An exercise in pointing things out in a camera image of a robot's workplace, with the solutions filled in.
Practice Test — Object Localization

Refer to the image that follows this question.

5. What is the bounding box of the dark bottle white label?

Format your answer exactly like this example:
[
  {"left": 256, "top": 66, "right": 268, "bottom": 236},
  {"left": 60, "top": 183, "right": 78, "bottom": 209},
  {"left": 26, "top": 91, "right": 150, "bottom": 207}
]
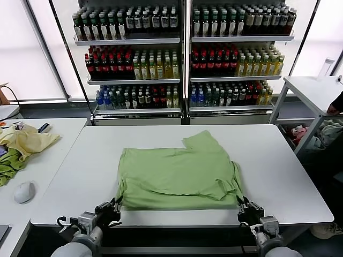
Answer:
[
  {"left": 151, "top": 9, "right": 161, "bottom": 34},
  {"left": 288, "top": 9, "right": 297, "bottom": 35},
  {"left": 160, "top": 9, "right": 169, "bottom": 34},
  {"left": 280, "top": 10, "right": 289, "bottom": 35},
  {"left": 134, "top": 10, "right": 143, "bottom": 34},
  {"left": 125, "top": 10, "right": 135, "bottom": 34},
  {"left": 169, "top": 9, "right": 178, "bottom": 34},
  {"left": 263, "top": 10, "right": 272, "bottom": 35},
  {"left": 271, "top": 10, "right": 280, "bottom": 35},
  {"left": 142, "top": 10, "right": 151, "bottom": 34}
]

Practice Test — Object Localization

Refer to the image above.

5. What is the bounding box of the dark blue white device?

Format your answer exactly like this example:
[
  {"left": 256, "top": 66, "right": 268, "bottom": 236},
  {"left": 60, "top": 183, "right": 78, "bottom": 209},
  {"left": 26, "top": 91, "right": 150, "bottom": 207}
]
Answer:
[{"left": 37, "top": 122, "right": 52, "bottom": 134}]

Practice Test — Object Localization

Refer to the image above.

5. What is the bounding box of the dark grey storage bin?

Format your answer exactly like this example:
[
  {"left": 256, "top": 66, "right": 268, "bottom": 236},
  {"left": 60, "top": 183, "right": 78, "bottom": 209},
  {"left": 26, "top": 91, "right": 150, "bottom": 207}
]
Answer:
[{"left": 278, "top": 122, "right": 329, "bottom": 155}]

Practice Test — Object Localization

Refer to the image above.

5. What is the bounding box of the white sneaker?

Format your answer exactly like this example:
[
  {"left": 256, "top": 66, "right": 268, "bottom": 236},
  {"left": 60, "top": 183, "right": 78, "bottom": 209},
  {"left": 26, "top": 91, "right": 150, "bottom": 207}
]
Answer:
[{"left": 310, "top": 222, "right": 343, "bottom": 240}]

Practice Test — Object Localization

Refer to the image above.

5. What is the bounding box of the person in dark clothing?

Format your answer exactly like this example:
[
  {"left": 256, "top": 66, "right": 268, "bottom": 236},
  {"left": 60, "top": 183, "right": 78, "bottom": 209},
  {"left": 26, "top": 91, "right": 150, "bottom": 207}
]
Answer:
[{"left": 331, "top": 90, "right": 343, "bottom": 113}]

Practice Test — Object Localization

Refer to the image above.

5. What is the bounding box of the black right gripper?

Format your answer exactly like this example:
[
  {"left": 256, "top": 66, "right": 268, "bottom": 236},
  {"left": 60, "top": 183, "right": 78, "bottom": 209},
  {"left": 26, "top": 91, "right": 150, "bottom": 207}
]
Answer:
[{"left": 235, "top": 195, "right": 266, "bottom": 227}]

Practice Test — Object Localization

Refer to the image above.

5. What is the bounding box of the green cap tea bottle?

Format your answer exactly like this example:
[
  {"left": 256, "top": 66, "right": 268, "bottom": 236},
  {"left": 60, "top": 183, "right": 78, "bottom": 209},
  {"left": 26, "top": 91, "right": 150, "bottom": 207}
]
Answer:
[
  {"left": 227, "top": 10, "right": 237, "bottom": 37},
  {"left": 219, "top": 10, "right": 228, "bottom": 37},
  {"left": 108, "top": 12, "right": 118, "bottom": 40},
  {"left": 201, "top": 10, "right": 211, "bottom": 37},
  {"left": 192, "top": 10, "right": 202, "bottom": 37},
  {"left": 117, "top": 12, "right": 126, "bottom": 40},
  {"left": 73, "top": 14, "right": 83, "bottom": 41},
  {"left": 99, "top": 13, "right": 109, "bottom": 41},
  {"left": 91, "top": 13, "right": 100, "bottom": 41},
  {"left": 236, "top": 10, "right": 246, "bottom": 36},
  {"left": 210, "top": 10, "right": 219, "bottom": 37},
  {"left": 82, "top": 14, "right": 92, "bottom": 41}
]

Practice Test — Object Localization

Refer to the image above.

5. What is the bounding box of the red cap cola bottle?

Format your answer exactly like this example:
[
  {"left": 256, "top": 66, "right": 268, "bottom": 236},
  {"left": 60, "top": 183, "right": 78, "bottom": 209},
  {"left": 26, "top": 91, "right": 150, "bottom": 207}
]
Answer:
[
  {"left": 230, "top": 52, "right": 238, "bottom": 77},
  {"left": 199, "top": 52, "right": 208, "bottom": 78},
  {"left": 116, "top": 54, "right": 125, "bottom": 80},
  {"left": 124, "top": 54, "right": 133, "bottom": 80},
  {"left": 101, "top": 54, "right": 109, "bottom": 80},
  {"left": 93, "top": 54, "right": 102, "bottom": 80},
  {"left": 191, "top": 52, "right": 200, "bottom": 78},
  {"left": 85, "top": 54, "right": 94, "bottom": 80},
  {"left": 108, "top": 54, "right": 117, "bottom": 80},
  {"left": 215, "top": 52, "right": 223, "bottom": 78},
  {"left": 222, "top": 52, "right": 231, "bottom": 77},
  {"left": 207, "top": 52, "right": 216, "bottom": 78}
]

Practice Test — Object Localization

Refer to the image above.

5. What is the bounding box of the pale yellow crumpled garment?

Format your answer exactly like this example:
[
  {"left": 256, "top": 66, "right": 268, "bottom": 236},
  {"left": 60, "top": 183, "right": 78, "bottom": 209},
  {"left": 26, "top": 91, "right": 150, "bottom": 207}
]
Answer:
[{"left": 0, "top": 125, "right": 61, "bottom": 162}]

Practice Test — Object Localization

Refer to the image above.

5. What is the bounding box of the grey metal drink shelf unit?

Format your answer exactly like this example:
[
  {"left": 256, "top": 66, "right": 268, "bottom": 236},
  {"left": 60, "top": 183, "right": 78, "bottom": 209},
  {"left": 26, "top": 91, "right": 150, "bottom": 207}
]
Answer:
[
  {"left": 187, "top": 0, "right": 295, "bottom": 125},
  {"left": 72, "top": 0, "right": 187, "bottom": 126}
]

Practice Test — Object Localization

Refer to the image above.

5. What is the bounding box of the grey metal shelf board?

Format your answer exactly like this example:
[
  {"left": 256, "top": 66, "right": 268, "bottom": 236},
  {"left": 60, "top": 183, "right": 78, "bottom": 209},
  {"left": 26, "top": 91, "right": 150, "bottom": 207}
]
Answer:
[
  {"left": 74, "top": 37, "right": 181, "bottom": 47},
  {"left": 190, "top": 75, "right": 282, "bottom": 82},
  {"left": 191, "top": 34, "right": 295, "bottom": 43},
  {"left": 92, "top": 107, "right": 183, "bottom": 118},
  {"left": 189, "top": 105, "right": 274, "bottom": 113},
  {"left": 87, "top": 78, "right": 182, "bottom": 86}
]

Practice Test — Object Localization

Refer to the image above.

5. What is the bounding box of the brown cardboard box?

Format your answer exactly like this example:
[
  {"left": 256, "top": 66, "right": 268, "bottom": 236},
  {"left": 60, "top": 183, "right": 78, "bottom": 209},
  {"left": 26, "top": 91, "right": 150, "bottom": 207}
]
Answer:
[{"left": 0, "top": 82, "right": 11, "bottom": 105}]

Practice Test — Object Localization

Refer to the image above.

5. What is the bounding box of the pink red garment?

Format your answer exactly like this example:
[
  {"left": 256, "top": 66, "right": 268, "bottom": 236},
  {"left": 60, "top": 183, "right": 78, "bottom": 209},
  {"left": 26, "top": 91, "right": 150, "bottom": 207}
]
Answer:
[{"left": 285, "top": 126, "right": 309, "bottom": 145}]

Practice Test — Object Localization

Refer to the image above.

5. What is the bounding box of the light green printed t-shirt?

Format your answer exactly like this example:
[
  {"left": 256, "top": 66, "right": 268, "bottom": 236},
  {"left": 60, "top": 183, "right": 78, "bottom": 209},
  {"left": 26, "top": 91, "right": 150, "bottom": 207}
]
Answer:
[{"left": 115, "top": 130, "right": 245, "bottom": 211}]

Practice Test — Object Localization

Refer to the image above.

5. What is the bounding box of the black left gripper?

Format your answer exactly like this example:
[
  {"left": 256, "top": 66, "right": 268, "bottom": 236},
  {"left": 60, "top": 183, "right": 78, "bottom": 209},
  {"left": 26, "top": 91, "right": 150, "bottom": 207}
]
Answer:
[{"left": 94, "top": 194, "right": 124, "bottom": 229}]

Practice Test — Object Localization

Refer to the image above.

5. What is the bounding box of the pale whitish garment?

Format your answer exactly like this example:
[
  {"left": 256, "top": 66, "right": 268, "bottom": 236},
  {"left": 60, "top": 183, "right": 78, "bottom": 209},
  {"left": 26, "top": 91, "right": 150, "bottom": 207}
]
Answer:
[{"left": 312, "top": 119, "right": 343, "bottom": 149}]

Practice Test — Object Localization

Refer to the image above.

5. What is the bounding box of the white computer mouse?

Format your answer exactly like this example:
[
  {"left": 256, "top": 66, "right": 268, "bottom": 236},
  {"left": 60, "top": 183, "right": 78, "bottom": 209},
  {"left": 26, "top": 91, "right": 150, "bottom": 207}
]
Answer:
[{"left": 13, "top": 180, "right": 37, "bottom": 205}]

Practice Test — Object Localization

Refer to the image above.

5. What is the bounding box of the bright green crumpled garment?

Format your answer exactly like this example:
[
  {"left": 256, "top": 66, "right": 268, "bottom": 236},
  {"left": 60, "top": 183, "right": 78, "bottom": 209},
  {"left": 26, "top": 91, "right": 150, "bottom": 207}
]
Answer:
[{"left": 0, "top": 148, "right": 27, "bottom": 187}]

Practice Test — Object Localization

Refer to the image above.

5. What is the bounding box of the thin black diagonal pole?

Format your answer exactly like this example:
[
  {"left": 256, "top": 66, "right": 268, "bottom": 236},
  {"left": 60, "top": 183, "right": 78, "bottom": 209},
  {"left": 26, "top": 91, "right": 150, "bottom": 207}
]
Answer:
[
  {"left": 49, "top": 0, "right": 93, "bottom": 118},
  {"left": 288, "top": 0, "right": 321, "bottom": 77}
]

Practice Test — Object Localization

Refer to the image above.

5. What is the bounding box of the dark bottle beige label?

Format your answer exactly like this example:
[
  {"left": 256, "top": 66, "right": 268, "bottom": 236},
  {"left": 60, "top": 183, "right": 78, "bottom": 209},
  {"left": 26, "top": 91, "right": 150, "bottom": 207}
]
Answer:
[
  {"left": 245, "top": 10, "right": 255, "bottom": 36},
  {"left": 254, "top": 10, "right": 264, "bottom": 36}
]

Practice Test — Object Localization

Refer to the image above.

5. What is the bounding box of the white side table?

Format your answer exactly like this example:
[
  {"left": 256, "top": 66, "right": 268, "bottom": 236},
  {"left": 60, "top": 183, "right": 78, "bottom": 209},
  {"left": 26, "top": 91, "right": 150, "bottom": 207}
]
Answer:
[{"left": 269, "top": 75, "right": 343, "bottom": 156}]

